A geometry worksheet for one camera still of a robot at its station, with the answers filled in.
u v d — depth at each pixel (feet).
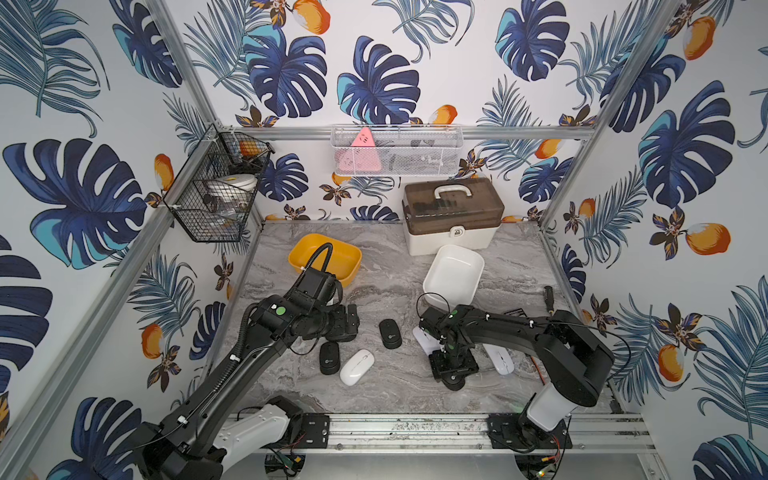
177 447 1.23
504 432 2.41
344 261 3.47
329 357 2.81
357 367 2.74
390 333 2.89
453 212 3.12
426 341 2.86
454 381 2.67
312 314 1.76
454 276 3.48
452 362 2.41
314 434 2.44
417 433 2.50
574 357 1.50
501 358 2.77
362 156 2.95
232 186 2.62
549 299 3.20
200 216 2.67
